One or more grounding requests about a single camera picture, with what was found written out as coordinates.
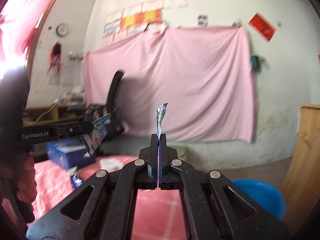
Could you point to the round wall clock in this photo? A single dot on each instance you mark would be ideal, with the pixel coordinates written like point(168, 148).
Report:
point(62, 29)

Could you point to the group of wall paper sheets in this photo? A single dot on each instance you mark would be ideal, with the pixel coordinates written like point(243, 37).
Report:
point(140, 17)

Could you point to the pink wall cloth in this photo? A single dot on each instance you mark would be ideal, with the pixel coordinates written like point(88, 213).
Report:
point(187, 80)

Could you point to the black office chair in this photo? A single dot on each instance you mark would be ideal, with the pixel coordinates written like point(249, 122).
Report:
point(115, 92)

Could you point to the small blue packet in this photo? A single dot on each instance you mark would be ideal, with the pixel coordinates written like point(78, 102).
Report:
point(76, 178)

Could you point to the colourful printed snack wrapper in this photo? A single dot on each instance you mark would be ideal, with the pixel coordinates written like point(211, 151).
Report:
point(98, 132)

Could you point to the red paper wall poster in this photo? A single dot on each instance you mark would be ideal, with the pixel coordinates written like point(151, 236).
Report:
point(262, 26)

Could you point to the wooden desk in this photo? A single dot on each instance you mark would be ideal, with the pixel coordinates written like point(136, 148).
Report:
point(53, 113)

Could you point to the small dark wall photo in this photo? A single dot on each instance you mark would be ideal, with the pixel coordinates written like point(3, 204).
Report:
point(202, 20)

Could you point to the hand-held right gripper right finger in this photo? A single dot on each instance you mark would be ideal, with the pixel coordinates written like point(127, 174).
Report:
point(163, 155)

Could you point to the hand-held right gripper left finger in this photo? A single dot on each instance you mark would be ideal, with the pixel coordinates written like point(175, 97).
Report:
point(155, 155)

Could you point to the white paper sheet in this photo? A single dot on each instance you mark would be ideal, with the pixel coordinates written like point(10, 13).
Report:
point(110, 164)

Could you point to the green wall basket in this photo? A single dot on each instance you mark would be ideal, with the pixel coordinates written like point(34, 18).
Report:
point(255, 63)

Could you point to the desk clutter pile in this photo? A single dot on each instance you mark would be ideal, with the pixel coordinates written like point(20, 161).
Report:
point(71, 96)

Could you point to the wooden cabinet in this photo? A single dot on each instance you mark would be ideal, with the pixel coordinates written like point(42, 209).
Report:
point(305, 142)

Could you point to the pink checked tablecloth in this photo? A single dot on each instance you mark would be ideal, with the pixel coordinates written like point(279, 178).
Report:
point(55, 180)

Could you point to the blue cardboard box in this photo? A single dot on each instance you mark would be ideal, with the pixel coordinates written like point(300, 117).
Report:
point(67, 155)

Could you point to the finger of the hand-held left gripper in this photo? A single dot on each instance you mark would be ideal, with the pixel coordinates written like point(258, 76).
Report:
point(73, 130)

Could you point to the person's left hand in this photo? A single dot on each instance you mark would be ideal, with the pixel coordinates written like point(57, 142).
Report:
point(25, 180)

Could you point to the blue plastic bucket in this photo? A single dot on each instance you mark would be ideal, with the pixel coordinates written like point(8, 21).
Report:
point(262, 195)

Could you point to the red tassel wall decoration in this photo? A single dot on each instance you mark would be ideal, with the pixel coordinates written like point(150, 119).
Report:
point(55, 55)

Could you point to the red curtain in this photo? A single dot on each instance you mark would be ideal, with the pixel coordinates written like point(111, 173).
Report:
point(25, 5)

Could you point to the small wrapper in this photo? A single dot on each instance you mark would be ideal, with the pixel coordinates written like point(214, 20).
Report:
point(160, 120)

